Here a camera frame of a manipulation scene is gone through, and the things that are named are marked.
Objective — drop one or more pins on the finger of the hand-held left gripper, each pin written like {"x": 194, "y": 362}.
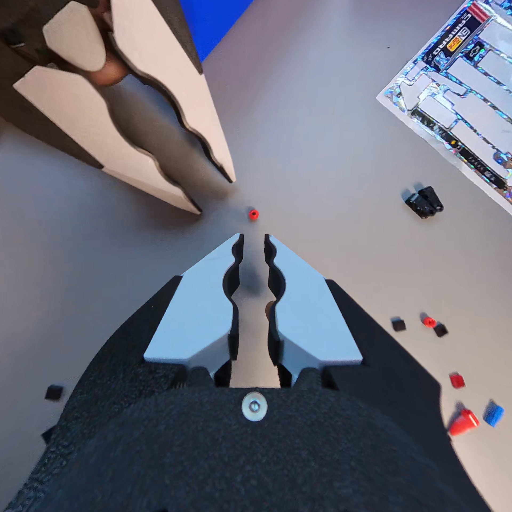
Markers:
{"x": 80, "y": 120}
{"x": 168, "y": 60}

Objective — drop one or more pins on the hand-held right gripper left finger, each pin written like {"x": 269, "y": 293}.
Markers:
{"x": 192, "y": 320}

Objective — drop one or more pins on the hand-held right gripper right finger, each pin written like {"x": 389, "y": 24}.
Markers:
{"x": 320, "y": 320}

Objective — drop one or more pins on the blue bin with pieces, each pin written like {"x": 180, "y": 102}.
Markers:
{"x": 212, "y": 24}

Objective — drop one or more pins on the red round lego stud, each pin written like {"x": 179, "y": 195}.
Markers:
{"x": 253, "y": 214}

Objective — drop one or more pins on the small dark lego plate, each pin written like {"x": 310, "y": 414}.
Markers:
{"x": 54, "y": 392}

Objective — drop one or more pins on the pile of colourful lego pieces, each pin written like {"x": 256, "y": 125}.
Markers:
{"x": 462, "y": 426}

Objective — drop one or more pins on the black lego connector assembly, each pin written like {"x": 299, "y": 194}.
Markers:
{"x": 424, "y": 202}

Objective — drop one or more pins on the person's left hand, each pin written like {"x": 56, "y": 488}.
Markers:
{"x": 110, "y": 72}

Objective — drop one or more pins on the holographic sticker sheet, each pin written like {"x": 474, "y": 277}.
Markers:
{"x": 460, "y": 100}

